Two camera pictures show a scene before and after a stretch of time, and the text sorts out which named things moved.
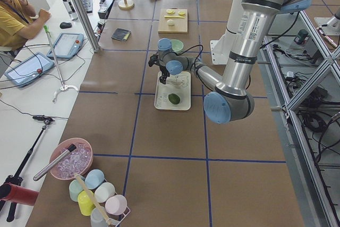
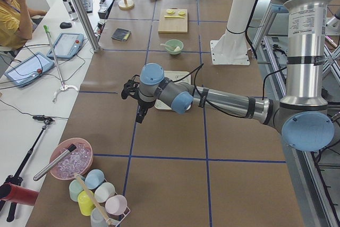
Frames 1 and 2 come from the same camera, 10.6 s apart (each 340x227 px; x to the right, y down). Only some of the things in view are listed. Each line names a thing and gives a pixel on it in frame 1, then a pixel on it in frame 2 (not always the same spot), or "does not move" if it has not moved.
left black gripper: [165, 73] to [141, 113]
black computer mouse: [65, 25] does not move
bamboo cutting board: [173, 20] does not move
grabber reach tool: [64, 87] does not move
